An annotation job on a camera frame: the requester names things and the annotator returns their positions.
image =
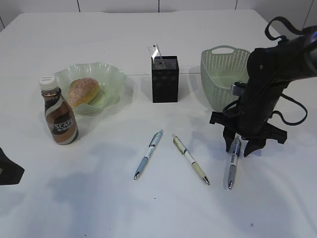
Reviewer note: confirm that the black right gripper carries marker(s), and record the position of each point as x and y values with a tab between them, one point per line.
252	126

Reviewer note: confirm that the beige pen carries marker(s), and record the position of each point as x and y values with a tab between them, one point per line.
187	155

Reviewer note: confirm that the blue grey pen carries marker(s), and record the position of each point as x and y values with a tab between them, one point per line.
151	148

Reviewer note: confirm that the transparent plastic ruler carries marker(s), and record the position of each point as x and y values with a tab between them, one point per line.
154	52

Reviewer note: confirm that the sugared bread roll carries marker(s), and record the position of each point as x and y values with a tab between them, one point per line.
82	91

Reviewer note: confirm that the brown Nescafe coffee bottle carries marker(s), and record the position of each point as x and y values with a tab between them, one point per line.
58	114

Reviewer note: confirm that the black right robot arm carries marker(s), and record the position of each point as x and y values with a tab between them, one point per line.
270	71

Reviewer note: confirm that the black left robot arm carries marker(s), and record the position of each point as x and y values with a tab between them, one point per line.
10	172

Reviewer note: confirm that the green plastic basket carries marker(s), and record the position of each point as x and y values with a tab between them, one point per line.
221	67

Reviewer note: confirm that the black mesh pen holder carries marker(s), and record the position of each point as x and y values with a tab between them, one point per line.
165	79

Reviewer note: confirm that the green wavy glass plate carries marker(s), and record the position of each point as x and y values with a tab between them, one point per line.
110	79

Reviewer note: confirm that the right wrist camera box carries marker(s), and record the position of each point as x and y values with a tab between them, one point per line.
238	88

